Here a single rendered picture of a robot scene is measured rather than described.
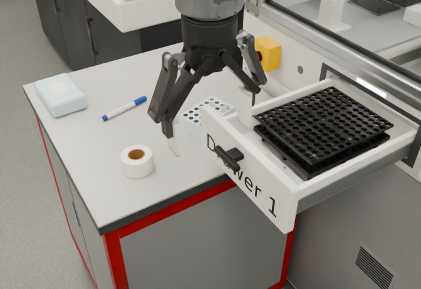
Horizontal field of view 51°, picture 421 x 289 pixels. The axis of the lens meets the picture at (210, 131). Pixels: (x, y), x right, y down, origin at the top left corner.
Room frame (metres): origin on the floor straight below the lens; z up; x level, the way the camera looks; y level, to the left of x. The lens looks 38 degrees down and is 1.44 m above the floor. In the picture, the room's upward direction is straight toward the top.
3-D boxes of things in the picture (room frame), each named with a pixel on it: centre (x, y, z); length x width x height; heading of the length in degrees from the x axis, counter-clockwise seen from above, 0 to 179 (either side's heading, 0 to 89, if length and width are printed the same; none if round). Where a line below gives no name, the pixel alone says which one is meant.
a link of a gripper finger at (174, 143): (0.53, 0.06, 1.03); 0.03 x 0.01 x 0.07; 32
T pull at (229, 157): (0.62, -0.04, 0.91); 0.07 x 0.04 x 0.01; 32
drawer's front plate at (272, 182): (0.63, -0.06, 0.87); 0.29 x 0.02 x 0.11; 32
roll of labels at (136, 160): (0.74, 0.16, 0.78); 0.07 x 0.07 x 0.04
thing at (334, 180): (0.74, -0.24, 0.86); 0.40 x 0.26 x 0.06; 122
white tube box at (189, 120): (0.92, 0.01, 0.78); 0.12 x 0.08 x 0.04; 136
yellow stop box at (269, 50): (1.07, -0.15, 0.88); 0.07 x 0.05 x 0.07; 32
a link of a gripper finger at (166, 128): (0.51, 0.07, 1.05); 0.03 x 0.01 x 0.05; 122
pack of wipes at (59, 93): (1.02, 0.41, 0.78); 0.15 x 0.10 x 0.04; 35
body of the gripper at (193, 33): (0.56, 0.00, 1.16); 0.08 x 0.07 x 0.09; 122
